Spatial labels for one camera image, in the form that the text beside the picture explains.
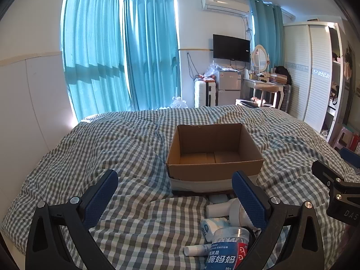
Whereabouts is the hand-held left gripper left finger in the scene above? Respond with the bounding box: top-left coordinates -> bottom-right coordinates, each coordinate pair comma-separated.
25,169 -> 119,270

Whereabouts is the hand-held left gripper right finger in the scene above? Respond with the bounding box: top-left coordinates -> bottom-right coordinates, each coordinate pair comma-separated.
231,170 -> 334,270

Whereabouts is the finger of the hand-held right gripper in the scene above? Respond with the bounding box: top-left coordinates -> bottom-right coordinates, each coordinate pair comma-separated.
311,160 -> 348,192
339,147 -> 360,173

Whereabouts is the brown cardboard box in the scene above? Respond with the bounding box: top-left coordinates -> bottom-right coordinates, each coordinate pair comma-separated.
165,123 -> 264,193

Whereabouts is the white cream tube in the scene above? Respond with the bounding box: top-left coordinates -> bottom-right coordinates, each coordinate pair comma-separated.
184,245 -> 213,257

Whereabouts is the pink plastic stool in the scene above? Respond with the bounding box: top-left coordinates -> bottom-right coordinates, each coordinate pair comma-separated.
333,126 -> 358,148

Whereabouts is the white bottle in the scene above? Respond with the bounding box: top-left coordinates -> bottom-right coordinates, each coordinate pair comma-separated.
206,198 -> 251,227

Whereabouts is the blue white tissue pack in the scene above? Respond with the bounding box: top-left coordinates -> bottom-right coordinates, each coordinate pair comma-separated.
200,216 -> 230,241

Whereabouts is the grey checkered blanket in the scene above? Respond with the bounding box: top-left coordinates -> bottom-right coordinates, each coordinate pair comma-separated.
0,105 -> 360,270

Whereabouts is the clear floss pick jar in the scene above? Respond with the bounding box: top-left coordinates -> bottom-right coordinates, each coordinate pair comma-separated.
204,226 -> 251,270

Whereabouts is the white slatted wardrobe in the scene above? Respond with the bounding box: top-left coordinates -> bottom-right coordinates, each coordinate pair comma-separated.
283,21 -> 353,144

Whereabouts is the dark stool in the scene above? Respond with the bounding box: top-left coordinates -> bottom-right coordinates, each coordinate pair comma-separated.
235,98 -> 275,109

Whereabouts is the black bag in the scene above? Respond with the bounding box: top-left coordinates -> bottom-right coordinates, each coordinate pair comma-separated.
274,65 -> 293,85

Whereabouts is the white dressing table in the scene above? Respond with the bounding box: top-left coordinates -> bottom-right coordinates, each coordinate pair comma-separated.
243,73 -> 285,110

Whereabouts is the small white fridge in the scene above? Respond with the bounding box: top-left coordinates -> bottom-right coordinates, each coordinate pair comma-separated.
216,70 -> 243,107

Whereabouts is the white suitcase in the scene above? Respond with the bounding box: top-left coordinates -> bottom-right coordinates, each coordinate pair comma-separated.
193,79 -> 217,108

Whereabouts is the clear plastic bag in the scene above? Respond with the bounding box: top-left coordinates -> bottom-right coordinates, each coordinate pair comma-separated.
203,60 -> 223,79
171,96 -> 189,109

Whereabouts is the white oval mirror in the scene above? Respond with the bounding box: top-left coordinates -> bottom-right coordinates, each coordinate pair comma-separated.
251,44 -> 269,74

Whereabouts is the wide teal curtain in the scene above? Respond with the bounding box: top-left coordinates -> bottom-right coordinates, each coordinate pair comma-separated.
60,0 -> 134,124

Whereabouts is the narrow teal curtain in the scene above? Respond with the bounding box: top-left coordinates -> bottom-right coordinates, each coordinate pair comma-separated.
123,0 -> 181,111

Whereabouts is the teal curtain beside wardrobe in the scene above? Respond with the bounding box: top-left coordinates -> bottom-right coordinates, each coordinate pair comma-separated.
250,0 -> 285,71

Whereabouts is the white air conditioner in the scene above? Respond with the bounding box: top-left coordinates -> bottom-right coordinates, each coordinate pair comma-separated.
201,0 -> 251,18

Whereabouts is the black wall television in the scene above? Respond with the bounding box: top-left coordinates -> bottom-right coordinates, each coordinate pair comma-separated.
213,34 -> 251,63

